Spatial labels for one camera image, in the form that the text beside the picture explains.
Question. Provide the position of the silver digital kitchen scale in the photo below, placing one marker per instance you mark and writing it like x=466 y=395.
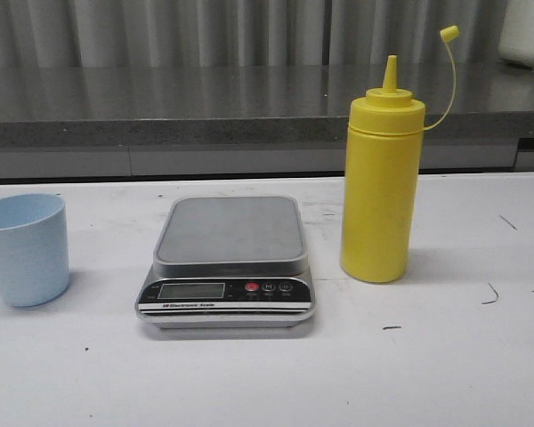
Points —
x=229 y=262

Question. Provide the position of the light blue plastic cup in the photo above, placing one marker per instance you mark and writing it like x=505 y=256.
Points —
x=34 y=255

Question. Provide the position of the white appliance in background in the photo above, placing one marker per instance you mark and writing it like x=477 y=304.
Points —
x=516 y=43

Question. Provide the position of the yellow squeeze bottle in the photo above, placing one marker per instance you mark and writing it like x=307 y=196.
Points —
x=385 y=134

